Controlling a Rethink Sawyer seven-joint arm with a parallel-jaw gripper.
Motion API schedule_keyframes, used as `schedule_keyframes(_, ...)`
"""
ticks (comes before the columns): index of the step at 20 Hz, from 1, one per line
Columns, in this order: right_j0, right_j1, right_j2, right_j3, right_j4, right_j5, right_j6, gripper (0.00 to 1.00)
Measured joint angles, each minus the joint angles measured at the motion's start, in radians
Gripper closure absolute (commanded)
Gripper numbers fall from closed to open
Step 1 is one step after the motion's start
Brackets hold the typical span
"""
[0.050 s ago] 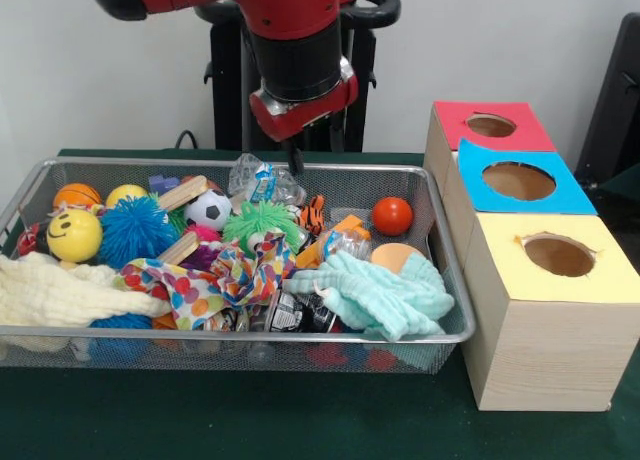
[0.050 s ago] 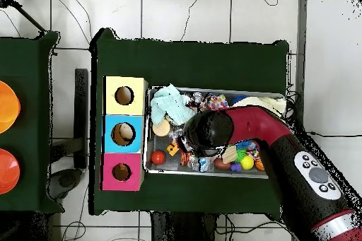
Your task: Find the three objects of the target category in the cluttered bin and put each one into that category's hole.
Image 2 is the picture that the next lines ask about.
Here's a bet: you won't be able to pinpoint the shallow clear mesh bin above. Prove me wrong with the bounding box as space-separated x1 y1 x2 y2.
144 86 286 179

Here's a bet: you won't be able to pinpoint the orange flat plastic toy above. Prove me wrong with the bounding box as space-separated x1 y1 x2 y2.
166 141 182 157

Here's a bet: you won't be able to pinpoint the toy hamburger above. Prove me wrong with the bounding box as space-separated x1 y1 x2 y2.
152 119 172 138

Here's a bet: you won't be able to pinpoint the black cable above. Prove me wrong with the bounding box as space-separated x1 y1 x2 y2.
308 131 362 140
180 0 206 42

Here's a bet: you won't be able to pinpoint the orange bowl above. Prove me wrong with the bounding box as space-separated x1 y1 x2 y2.
0 80 21 135
0 148 21 196

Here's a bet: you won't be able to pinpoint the orange striped tiger plush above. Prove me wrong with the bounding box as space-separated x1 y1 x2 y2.
180 151 191 167

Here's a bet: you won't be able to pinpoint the dark green table cloth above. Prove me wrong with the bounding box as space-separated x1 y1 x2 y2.
89 28 291 219
0 30 61 213

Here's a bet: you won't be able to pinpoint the red ball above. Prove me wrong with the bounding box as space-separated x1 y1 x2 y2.
151 150 167 165

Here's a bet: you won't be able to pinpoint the colourful polka dot cloth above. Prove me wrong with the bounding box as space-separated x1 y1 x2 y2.
200 93 230 112

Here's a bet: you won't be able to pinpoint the mint green cloth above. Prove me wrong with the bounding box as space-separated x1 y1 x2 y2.
149 84 198 127

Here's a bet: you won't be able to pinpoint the wooden box with three holes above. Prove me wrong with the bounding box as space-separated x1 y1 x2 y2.
101 76 149 192

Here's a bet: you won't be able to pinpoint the black stand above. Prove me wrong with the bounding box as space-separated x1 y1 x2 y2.
73 68 91 170

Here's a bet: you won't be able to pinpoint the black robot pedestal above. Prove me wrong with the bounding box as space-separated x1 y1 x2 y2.
149 211 221 241

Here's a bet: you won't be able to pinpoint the cream yellow cloth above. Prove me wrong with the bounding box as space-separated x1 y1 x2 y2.
236 96 288 117

